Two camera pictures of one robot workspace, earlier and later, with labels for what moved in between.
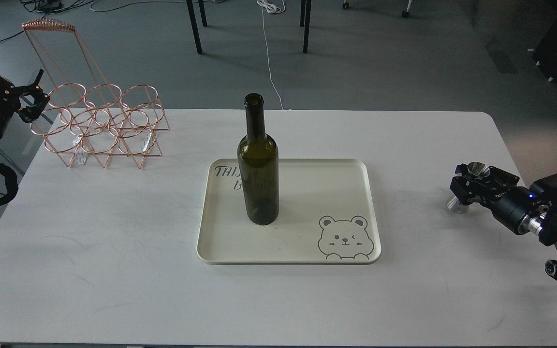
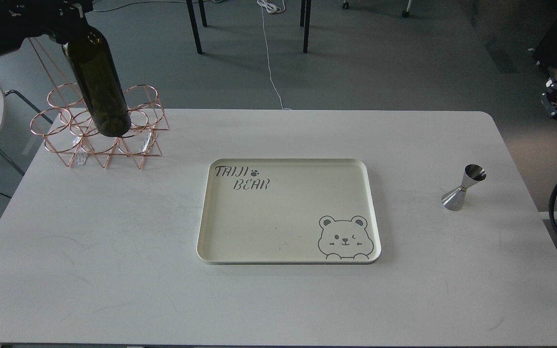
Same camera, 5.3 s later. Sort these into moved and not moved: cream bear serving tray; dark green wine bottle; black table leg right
Moved: dark green wine bottle
Not moved: cream bear serving tray; black table leg right
